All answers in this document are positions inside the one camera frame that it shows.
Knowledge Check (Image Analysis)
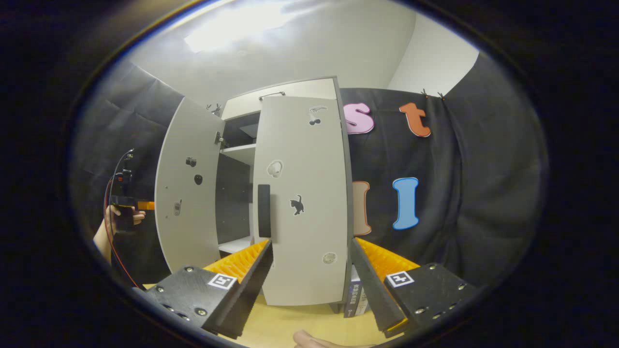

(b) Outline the white cabinet drawer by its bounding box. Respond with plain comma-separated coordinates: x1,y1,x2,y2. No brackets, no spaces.
221,77,338,120

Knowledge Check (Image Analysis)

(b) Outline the red cable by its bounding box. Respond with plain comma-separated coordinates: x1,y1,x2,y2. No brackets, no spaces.
103,176,142,290

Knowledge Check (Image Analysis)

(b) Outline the black door handle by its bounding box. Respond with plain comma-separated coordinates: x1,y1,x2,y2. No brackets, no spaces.
257,184,272,238

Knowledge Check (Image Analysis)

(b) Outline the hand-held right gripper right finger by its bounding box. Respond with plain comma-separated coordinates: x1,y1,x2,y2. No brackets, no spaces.
349,237,479,339

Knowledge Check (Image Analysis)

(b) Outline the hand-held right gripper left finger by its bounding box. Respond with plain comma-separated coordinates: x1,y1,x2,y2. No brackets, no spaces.
140,239,274,340

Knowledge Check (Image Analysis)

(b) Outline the white cabinet door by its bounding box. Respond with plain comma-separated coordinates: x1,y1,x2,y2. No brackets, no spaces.
251,94,354,306
155,97,226,275

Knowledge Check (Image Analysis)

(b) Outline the white shoe cabinet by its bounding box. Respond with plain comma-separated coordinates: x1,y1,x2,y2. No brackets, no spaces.
215,76,356,315

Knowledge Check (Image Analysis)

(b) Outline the black backdrop cloth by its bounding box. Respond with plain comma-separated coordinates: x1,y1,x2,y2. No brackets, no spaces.
339,51,549,290
73,60,187,286

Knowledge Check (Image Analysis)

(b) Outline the blue white box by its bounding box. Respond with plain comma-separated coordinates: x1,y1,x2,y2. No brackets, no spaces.
344,278,370,318

